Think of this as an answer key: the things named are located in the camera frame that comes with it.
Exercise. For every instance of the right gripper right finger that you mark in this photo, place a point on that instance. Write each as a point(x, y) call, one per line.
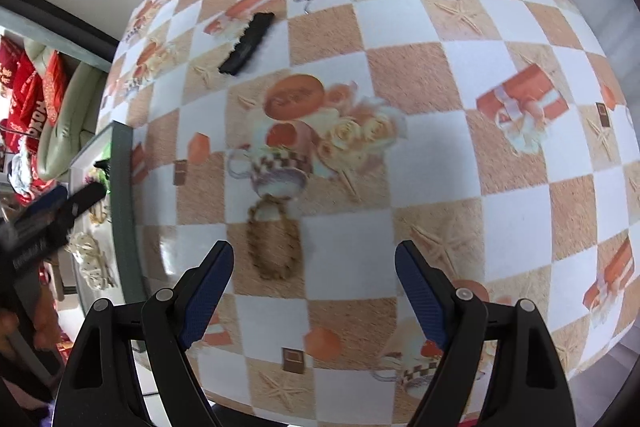
point(455, 319)

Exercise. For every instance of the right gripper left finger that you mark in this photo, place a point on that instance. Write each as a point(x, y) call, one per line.
point(174, 318)

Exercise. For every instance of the grey shallow tray box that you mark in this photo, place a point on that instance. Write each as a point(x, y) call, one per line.
point(111, 221)

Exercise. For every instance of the red cushion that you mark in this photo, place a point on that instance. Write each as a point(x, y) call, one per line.
point(54, 85)

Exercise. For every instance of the black hair clip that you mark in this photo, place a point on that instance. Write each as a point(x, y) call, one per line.
point(247, 45)

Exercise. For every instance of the green plastic bangle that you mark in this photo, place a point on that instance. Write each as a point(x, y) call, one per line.
point(101, 169)

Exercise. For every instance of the checkered patterned tablecloth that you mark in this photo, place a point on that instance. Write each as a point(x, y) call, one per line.
point(491, 133)

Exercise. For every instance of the green leather sofa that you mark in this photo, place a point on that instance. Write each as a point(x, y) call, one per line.
point(58, 145)

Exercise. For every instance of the cream polka dot scrunchie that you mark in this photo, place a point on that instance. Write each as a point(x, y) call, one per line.
point(90, 261)

